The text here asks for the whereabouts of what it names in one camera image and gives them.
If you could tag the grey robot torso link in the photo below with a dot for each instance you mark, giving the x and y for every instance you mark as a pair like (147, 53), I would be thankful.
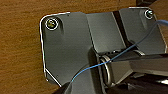
(140, 68)

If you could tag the dark robot mobile base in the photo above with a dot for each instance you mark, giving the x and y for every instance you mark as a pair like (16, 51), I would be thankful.
(66, 46)

